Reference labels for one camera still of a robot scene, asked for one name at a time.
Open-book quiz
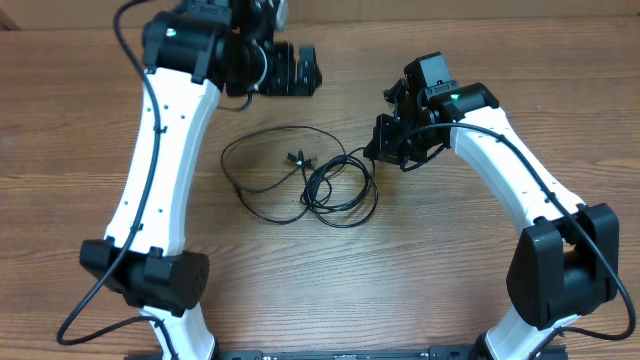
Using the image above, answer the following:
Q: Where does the thin black usb cable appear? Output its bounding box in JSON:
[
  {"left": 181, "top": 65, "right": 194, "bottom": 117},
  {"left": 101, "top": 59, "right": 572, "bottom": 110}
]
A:
[{"left": 220, "top": 125, "right": 349, "bottom": 225}]

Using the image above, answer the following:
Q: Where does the thick black usb cable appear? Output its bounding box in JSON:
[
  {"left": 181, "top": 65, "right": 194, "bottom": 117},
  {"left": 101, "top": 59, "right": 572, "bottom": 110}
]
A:
[{"left": 299, "top": 146, "right": 380, "bottom": 230}]

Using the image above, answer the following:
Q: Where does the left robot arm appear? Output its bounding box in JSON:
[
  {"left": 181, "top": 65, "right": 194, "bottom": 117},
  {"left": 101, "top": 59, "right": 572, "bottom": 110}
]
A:
[{"left": 80, "top": 1, "right": 322, "bottom": 359}]

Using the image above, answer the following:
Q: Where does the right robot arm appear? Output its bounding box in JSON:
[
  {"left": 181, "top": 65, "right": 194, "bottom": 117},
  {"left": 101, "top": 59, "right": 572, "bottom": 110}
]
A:
[{"left": 363, "top": 52, "right": 621, "bottom": 359}]

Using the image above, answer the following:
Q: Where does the cardboard back panel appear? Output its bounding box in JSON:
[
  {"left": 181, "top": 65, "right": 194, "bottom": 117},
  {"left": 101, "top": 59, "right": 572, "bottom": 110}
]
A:
[{"left": 1, "top": 0, "right": 639, "bottom": 30}]

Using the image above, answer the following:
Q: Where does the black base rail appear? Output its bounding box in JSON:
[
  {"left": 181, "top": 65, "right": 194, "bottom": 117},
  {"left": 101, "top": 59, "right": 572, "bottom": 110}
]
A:
[{"left": 124, "top": 344, "right": 569, "bottom": 360}]

